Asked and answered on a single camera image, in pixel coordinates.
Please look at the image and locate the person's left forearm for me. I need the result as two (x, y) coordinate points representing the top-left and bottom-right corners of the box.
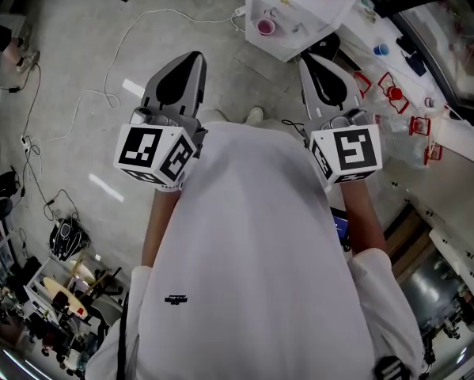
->
(141, 188), (182, 268)

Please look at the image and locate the black device blue screen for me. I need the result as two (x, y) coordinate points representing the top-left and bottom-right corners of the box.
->
(330, 207), (351, 249)

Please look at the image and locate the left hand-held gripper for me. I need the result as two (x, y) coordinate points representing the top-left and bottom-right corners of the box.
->
(113, 51), (209, 192)

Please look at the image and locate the black shoulder strap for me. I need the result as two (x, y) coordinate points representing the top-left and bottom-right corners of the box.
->
(116, 291), (130, 380)

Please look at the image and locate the person's right forearm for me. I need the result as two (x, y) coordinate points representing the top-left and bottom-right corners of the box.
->
(341, 180), (388, 257)

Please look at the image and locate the black floor cable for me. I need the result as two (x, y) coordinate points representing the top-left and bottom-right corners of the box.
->
(9, 63), (82, 223)

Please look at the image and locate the black waist pouch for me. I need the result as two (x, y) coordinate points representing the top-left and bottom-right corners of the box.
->
(372, 353), (410, 380)

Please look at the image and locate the cluttered white table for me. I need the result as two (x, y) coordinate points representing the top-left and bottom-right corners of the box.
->
(22, 257), (91, 332)

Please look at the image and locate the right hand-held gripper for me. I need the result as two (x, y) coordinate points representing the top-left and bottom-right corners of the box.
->
(299, 55), (384, 192)

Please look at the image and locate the black backpack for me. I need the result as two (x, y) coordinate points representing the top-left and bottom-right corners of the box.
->
(48, 216), (91, 261)

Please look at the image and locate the red plastic cup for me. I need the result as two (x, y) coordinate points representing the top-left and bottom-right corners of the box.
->
(256, 17), (277, 37)

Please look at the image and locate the brown wooden cabinet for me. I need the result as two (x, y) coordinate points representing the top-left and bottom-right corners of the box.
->
(382, 203), (435, 280)

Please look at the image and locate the person's white shirt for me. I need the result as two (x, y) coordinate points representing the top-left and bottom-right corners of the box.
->
(84, 120), (426, 380)

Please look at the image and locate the wooden oval board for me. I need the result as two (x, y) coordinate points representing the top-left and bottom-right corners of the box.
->
(42, 277), (89, 319)

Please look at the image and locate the grey chair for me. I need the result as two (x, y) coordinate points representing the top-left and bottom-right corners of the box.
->
(89, 294), (125, 328)

